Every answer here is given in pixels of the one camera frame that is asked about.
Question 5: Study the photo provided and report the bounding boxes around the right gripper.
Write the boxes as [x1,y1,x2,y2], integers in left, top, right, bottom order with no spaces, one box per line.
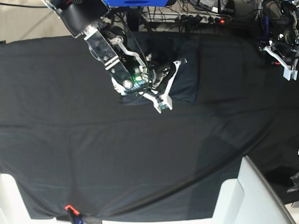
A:
[140,54,187,96]

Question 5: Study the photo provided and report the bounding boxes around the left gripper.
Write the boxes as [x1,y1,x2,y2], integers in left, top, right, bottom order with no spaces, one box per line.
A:
[258,39,299,70]

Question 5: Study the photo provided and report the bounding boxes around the dark grey T-shirt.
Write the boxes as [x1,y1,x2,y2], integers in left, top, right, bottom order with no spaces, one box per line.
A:
[133,32,200,111]

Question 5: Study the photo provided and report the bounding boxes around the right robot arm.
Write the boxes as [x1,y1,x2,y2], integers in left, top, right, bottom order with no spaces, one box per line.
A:
[43,0,187,102]

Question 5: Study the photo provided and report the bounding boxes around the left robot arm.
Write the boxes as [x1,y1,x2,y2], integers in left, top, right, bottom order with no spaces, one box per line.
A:
[261,0,299,72]

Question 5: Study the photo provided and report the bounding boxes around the black power strip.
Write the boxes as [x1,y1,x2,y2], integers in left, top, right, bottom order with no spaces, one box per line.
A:
[178,14,233,25]

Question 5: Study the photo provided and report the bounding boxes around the blue box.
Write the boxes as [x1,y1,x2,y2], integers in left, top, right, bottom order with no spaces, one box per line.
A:
[104,0,168,7]

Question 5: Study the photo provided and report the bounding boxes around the black table cloth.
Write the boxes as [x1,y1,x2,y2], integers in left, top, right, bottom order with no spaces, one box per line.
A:
[0,34,299,222]

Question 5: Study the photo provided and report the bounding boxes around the white bin right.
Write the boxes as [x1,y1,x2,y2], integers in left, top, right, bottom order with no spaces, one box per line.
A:
[212,156,296,224]

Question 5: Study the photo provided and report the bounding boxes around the white bin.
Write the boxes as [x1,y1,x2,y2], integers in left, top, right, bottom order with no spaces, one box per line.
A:
[212,156,296,224]
[0,174,57,224]

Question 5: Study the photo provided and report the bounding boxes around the white bin left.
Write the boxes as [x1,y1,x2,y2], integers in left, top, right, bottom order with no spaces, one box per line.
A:
[0,174,57,224]

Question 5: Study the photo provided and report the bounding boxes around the white camera on left wrist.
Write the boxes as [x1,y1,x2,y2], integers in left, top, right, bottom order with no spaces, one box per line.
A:
[283,69,298,81]

